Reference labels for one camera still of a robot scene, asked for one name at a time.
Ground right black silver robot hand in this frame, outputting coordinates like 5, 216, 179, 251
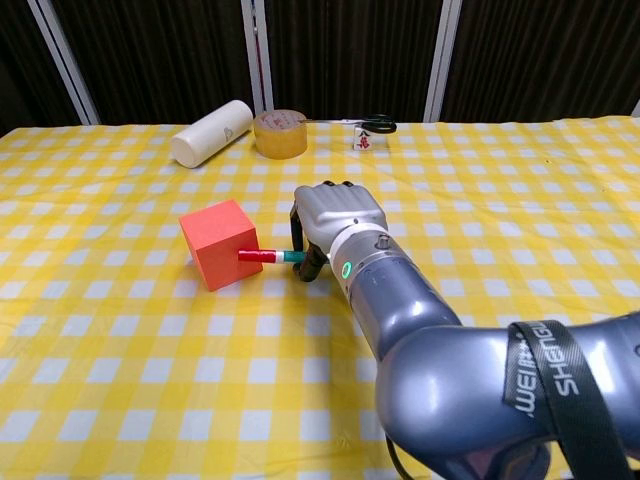
288, 180, 389, 284

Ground red and teal marker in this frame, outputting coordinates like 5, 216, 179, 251
237, 248, 306, 266

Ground pink cube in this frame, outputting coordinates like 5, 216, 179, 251
178, 198, 265, 293

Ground white mahjong tile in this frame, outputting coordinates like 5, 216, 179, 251
352, 124, 376, 152

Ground clear packing tape roll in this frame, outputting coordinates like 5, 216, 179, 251
253, 110, 308, 160

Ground white cylindrical roll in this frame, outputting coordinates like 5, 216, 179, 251
170, 99, 254, 169

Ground black pleated curtain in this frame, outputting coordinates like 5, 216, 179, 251
0, 0, 640, 136

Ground yellow white checked tablecloth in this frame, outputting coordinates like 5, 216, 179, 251
0, 115, 640, 480

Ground black handled scissors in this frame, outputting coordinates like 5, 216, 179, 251
304, 113, 398, 136

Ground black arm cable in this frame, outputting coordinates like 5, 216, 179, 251
383, 433, 417, 480

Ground black printed strap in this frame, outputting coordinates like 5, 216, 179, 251
502, 319, 634, 480

